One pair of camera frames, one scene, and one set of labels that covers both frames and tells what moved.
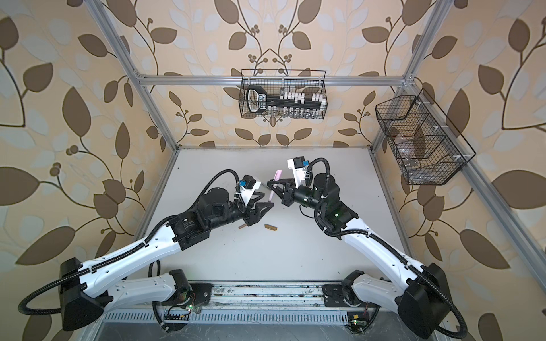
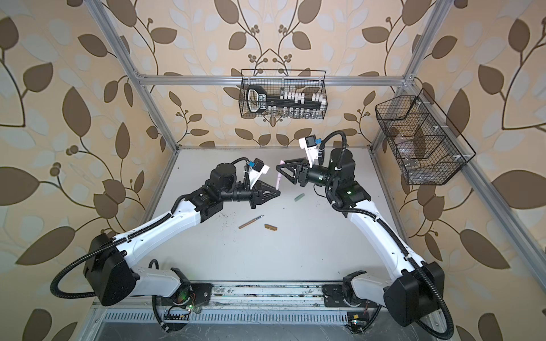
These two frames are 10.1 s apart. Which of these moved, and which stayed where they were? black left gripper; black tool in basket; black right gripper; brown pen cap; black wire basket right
Moved: black left gripper; black right gripper
Stayed: black tool in basket; black wire basket right; brown pen cap
